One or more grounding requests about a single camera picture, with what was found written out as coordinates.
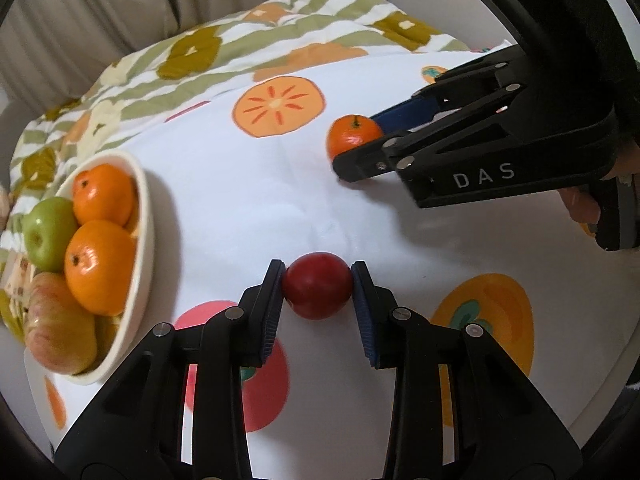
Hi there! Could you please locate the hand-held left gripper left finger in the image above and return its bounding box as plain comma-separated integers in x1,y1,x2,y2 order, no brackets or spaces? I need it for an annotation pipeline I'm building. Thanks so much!
54,259,287,480

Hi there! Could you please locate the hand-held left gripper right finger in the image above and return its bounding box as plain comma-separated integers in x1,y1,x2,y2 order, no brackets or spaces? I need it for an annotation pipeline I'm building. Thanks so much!
350,260,586,480

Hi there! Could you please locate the cream ceramic bowl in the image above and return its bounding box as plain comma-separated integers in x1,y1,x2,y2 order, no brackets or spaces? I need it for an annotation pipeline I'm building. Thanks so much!
20,150,155,386

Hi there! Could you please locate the white fruit print cloth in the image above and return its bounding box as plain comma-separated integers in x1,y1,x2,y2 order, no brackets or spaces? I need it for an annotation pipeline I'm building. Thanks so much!
42,40,601,467

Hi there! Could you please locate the orange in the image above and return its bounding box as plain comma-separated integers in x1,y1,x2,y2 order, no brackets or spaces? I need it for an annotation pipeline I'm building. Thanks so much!
71,163,137,226
64,220,138,316

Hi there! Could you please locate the green apple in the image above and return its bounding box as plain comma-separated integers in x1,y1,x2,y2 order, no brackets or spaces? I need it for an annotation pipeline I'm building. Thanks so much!
22,196,78,272

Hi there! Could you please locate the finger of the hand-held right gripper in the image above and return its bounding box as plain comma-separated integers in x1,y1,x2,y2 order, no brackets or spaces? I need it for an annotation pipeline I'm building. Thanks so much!
332,84,527,184
372,46,527,134

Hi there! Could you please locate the person's right hand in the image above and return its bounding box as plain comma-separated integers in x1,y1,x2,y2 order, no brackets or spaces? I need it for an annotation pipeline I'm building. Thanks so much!
559,141,640,235

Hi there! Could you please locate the small tangerine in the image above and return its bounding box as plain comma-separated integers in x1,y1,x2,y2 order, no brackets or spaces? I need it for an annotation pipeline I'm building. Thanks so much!
326,114,385,165

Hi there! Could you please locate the red-yellow apple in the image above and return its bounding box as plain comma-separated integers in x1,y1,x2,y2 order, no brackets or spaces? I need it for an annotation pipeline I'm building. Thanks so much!
24,272,98,376

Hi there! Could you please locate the beige curtain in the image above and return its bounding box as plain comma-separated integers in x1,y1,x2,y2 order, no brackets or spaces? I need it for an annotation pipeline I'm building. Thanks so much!
0,0,391,116

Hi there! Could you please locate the red plum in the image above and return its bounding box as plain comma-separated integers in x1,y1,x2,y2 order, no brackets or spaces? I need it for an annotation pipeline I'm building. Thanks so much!
281,252,354,321

